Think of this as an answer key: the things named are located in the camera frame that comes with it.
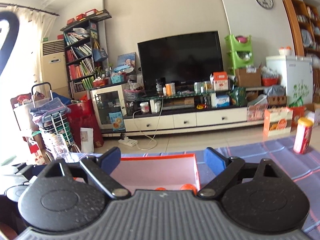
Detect white paper bag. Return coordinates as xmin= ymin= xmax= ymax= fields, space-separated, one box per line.
xmin=80 ymin=127 xmax=94 ymax=153

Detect white power strip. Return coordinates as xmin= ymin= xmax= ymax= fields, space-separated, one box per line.
xmin=118 ymin=138 xmax=138 ymax=147

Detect orange fruit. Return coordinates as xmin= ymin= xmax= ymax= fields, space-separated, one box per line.
xmin=155 ymin=187 xmax=167 ymax=191
xmin=180 ymin=184 xmax=197 ymax=195

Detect orange cardboard box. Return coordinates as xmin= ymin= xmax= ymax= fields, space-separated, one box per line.
xmin=111 ymin=153 xmax=200 ymax=193

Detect red shopping bag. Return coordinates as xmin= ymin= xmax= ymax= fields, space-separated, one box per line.
xmin=67 ymin=99 xmax=104 ymax=148

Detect glass door cabinet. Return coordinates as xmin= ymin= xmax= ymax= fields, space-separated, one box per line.
xmin=91 ymin=82 xmax=127 ymax=132

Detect white TV stand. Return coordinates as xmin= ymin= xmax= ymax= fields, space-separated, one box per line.
xmin=101 ymin=86 xmax=270 ymax=138

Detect shopping trolley cart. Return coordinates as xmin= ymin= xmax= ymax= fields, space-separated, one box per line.
xmin=30 ymin=82 xmax=80 ymax=159

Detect orange white fruit carton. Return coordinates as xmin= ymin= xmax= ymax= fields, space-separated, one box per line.
xmin=263 ymin=107 xmax=293 ymax=137

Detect blue plaid tablecloth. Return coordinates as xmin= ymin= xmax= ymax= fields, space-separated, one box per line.
xmin=69 ymin=135 xmax=320 ymax=240

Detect red yellow-lid canister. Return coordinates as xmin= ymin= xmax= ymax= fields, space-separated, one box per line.
xmin=293 ymin=117 xmax=313 ymax=154

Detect orange white milk carton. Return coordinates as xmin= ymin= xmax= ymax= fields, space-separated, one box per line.
xmin=213 ymin=72 xmax=229 ymax=91

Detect brown cardboard box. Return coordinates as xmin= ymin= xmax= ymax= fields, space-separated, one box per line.
xmin=235 ymin=67 xmax=261 ymax=88

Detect orange cylindrical tin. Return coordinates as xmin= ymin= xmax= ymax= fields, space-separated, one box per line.
xmin=165 ymin=83 xmax=176 ymax=96

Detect green stacking bins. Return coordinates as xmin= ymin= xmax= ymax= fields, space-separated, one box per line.
xmin=225 ymin=34 xmax=254 ymax=75

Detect beige floor air conditioner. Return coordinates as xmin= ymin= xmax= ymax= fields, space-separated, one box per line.
xmin=41 ymin=40 xmax=69 ymax=97

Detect black flat television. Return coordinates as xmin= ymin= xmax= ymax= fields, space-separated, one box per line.
xmin=138 ymin=31 xmax=224 ymax=91

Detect white chest freezer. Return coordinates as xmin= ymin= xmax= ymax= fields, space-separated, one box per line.
xmin=266 ymin=55 xmax=313 ymax=105

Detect black bookshelf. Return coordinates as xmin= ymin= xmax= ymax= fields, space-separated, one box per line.
xmin=61 ymin=9 xmax=112 ymax=99

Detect wooden bookshelf right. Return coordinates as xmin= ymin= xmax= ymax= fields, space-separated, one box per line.
xmin=282 ymin=0 xmax=320 ymax=58

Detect round wall clock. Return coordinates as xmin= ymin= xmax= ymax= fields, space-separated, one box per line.
xmin=256 ymin=0 xmax=274 ymax=10

